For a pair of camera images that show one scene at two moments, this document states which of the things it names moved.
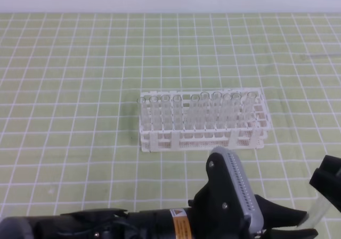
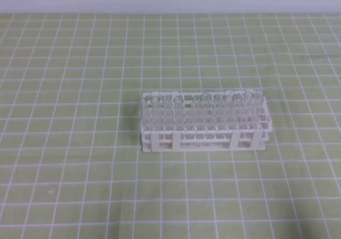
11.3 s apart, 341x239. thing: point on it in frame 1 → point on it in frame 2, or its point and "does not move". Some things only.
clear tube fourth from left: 178,116 does not move
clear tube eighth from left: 227,110 does not move
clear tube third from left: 167,113 does not move
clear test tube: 318,210 → 259,108
